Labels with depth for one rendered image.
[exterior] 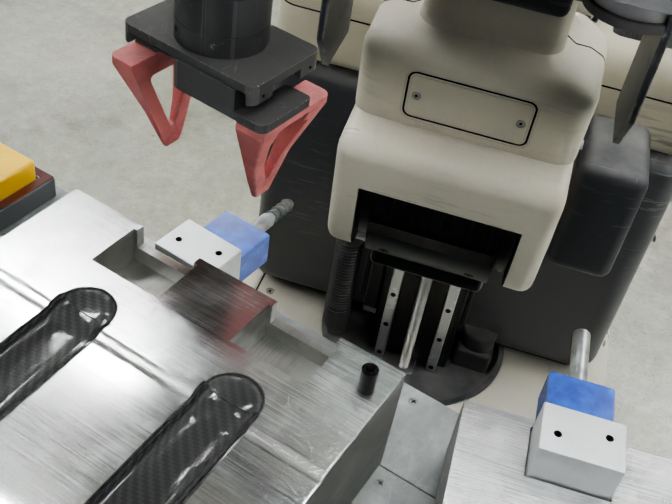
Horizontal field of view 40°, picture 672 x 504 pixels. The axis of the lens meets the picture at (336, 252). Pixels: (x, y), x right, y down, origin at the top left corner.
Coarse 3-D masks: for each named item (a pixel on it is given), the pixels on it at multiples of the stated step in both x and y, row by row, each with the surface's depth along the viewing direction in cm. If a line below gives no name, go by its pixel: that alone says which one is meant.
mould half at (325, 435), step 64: (0, 256) 57; (64, 256) 58; (0, 320) 54; (128, 320) 55; (192, 320) 55; (64, 384) 51; (128, 384) 51; (192, 384) 52; (320, 384) 53; (384, 384) 53; (0, 448) 48; (64, 448) 48; (128, 448) 48; (256, 448) 49; (320, 448) 50; (384, 448) 59
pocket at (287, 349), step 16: (256, 320) 57; (272, 320) 58; (240, 336) 56; (256, 336) 58; (272, 336) 58; (288, 336) 58; (304, 336) 57; (256, 352) 58; (272, 352) 58; (288, 352) 58; (304, 352) 58; (320, 352) 57; (288, 368) 57; (304, 368) 57; (304, 384) 56
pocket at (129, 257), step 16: (128, 240) 61; (96, 256) 58; (112, 256) 60; (128, 256) 62; (144, 256) 62; (160, 256) 61; (128, 272) 61; (144, 272) 61; (160, 272) 61; (176, 272) 60; (144, 288) 60; (160, 288) 61
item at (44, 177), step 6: (36, 168) 75; (36, 174) 74; (42, 174) 74; (48, 174) 74; (36, 180) 73; (42, 180) 74; (48, 180) 74; (30, 186) 73; (36, 186) 73; (18, 192) 72; (24, 192) 72; (6, 198) 71; (12, 198) 72; (18, 198) 72; (0, 204) 71; (6, 204) 71; (0, 210) 70
